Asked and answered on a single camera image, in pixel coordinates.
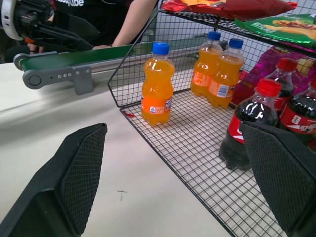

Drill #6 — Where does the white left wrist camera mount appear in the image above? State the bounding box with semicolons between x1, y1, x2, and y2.
0;0;25;41

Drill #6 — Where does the green conveyor belt grey frame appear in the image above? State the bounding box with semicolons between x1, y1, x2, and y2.
13;37;208;96

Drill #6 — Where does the black wire rack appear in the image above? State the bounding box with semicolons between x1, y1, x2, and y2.
108;0;316;237

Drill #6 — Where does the cola bottle red cap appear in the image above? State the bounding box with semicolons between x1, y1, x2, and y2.
265;57;298;117
279;76;316;147
218;78;282;172

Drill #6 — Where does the red chip bag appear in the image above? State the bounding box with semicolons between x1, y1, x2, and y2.
161;0;298;22

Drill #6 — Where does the orange soda bottle blue cap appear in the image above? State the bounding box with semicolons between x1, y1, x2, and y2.
208;38;245;109
190;31;223;98
141;42;176;127

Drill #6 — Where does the green chip bag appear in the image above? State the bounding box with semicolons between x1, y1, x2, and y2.
234;13;316;44

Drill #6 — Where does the purple chip bag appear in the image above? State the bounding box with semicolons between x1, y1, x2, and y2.
232;45;316;107

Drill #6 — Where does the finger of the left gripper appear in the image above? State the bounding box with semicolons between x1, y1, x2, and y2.
26;26;95;53
52;10;101;47

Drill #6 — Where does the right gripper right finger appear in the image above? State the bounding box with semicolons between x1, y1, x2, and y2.
240;121;316;237

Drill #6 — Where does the person's right hand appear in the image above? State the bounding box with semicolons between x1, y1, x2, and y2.
27;42;44;54

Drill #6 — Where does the person's black shirt torso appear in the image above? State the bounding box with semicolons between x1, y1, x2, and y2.
48;0;139;48

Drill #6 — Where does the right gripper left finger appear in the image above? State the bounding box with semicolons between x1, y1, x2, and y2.
0;122;108;237

